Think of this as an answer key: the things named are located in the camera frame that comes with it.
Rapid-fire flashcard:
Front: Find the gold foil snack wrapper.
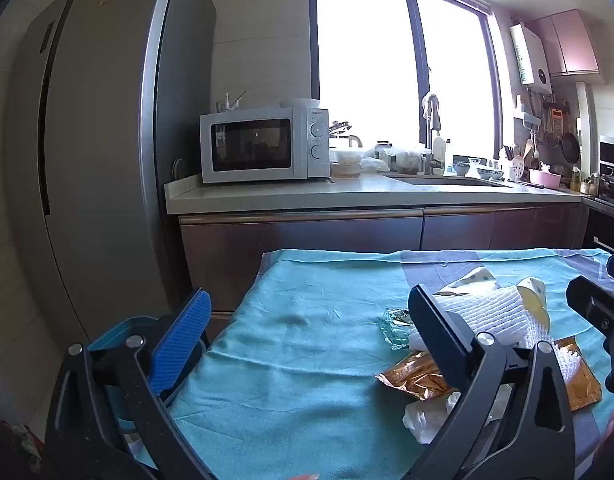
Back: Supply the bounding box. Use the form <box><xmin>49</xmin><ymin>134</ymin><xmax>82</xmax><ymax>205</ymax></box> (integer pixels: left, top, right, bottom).
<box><xmin>376</xmin><ymin>337</ymin><xmax>602</xmax><ymax>413</ymax></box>

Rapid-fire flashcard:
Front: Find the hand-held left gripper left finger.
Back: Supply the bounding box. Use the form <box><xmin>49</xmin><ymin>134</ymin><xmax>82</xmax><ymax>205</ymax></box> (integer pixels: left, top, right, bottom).
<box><xmin>44</xmin><ymin>287</ymin><xmax>213</xmax><ymax>480</ymax></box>

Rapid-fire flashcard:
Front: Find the large kitchen window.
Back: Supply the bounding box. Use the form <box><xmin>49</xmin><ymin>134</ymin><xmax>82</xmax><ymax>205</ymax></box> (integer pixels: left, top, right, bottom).
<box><xmin>307</xmin><ymin>0</ymin><xmax>505</xmax><ymax>171</ymax></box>

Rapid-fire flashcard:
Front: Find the clear bag with food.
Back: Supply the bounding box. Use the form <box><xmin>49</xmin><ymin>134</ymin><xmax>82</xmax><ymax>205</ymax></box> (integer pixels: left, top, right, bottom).
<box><xmin>394</xmin><ymin>146</ymin><xmax>425</xmax><ymax>175</ymax></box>

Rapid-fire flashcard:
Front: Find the hanging frying pan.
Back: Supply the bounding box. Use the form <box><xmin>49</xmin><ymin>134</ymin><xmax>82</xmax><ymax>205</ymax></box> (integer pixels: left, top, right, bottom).
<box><xmin>561</xmin><ymin>132</ymin><xmax>582</xmax><ymax>163</ymax></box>

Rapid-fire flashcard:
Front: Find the kitchen sink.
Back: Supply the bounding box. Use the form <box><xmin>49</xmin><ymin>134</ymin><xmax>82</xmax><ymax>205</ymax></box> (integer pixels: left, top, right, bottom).
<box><xmin>387</xmin><ymin>172</ymin><xmax>510</xmax><ymax>188</ymax></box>

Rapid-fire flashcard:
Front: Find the teal and purple tablecloth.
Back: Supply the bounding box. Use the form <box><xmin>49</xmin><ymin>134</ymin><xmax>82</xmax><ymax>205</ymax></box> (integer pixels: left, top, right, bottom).
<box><xmin>132</xmin><ymin>247</ymin><xmax>614</xmax><ymax>480</ymax></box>

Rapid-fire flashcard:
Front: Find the red printed bag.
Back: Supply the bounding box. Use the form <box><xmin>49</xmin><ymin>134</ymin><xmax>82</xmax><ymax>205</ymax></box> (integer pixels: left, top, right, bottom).
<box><xmin>7</xmin><ymin>424</ymin><xmax>43</xmax><ymax>472</ymax></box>

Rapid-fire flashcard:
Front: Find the pink wall cabinet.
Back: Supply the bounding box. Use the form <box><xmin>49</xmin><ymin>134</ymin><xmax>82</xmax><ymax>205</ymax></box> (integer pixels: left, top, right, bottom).
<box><xmin>529</xmin><ymin>8</ymin><xmax>600</xmax><ymax>78</ymax></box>

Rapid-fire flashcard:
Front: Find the clear green plastic wrapper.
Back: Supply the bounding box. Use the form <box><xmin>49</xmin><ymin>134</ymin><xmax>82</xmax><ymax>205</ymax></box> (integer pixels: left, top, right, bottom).
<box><xmin>379</xmin><ymin>308</ymin><xmax>418</xmax><ymax>351</ymax></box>

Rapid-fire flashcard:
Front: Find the steel kitchen faucet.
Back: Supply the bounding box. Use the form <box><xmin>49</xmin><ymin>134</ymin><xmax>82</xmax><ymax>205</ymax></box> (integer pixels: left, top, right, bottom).
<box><xmin>421</xmin><ymin>92</ymin><xmax>445</xmax><ymax>176</ymax></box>

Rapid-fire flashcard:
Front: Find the black built-in oven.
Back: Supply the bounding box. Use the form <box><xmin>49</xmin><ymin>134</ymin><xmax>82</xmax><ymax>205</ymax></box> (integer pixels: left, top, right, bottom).
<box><xmin>584</xmin><ymin>207</ymin><xmax>614</xmax><ymax>261</ymax></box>

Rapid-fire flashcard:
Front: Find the kitchen counter with brown cabinets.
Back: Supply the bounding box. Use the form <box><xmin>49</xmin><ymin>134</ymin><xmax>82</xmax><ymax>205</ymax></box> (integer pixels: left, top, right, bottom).
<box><xmin>164</xmin><ymin>172</ymin><xmax>595</xmax><ymax>313</ymax></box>

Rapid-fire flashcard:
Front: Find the white microwave oven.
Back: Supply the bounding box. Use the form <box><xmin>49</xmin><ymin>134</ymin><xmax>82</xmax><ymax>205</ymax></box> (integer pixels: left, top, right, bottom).
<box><xmin>199</xmin><ymin>105</ymin><xmax>331</xmax><ymax>184</ymax></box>

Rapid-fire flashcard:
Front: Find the white tissue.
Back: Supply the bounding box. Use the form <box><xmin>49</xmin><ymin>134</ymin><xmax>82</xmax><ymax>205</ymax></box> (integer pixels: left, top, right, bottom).
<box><xmin>402</xmin><ymin>390</ymin><xmax>462</xmax><ymax>445</ymax></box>

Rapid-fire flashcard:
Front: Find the clear food container stack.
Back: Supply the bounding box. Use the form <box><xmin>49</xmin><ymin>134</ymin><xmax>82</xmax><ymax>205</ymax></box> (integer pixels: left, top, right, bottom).
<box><xmin>332</xmin><ymin>149</ymin><xmax>363</xmax><ymax>180</ymax></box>

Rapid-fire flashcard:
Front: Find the pink bowl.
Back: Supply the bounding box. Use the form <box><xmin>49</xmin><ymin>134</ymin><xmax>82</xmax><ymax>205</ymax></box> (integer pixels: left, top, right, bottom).
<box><xmin>529</xmin><ymin>168</ymin><xmax>562</xmax><ymax>190</ymax></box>

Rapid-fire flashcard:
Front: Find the blue plastic bin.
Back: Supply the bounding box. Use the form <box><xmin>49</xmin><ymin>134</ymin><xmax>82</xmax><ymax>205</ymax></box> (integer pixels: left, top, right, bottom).
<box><xmin>87</xmin><ymin>316</ymin><xmax>210</xmax><ymax>461</ymax></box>

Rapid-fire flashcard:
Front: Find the grey refrigerator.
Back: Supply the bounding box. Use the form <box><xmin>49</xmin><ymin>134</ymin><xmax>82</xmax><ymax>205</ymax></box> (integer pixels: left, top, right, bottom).
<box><xmin>4</xmin><ymin>0</ymin><xmax>218</xmax><ymax>343</ymax></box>

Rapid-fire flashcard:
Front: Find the white wall rack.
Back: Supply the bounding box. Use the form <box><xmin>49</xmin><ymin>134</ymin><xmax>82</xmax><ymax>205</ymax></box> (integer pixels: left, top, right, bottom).
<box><xmin>514</xmin><ymin>95</ymin><xmax>542</xmax><ymax>126</ymax></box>

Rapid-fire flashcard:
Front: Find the white utensil holder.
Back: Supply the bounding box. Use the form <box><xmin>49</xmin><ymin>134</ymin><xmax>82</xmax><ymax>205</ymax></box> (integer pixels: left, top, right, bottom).
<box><xmin>502</xmin><ymin>145</ymin><xmax>525</xmax><ymax>182</ymax></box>

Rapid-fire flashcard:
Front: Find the white wall water heater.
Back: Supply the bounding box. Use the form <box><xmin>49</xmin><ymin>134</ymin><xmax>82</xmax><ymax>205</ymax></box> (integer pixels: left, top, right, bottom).
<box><xmin>509</xmin><ymin>22</ymin><xmax>552</xmax><ymax>93</ymax></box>

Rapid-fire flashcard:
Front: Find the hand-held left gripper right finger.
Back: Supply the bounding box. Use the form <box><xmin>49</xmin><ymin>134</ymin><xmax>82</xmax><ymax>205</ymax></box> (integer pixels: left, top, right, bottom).
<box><xmin>408</xmin><ymin>284</ymin><xmax>578</xmax><ymax>480</ymax></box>

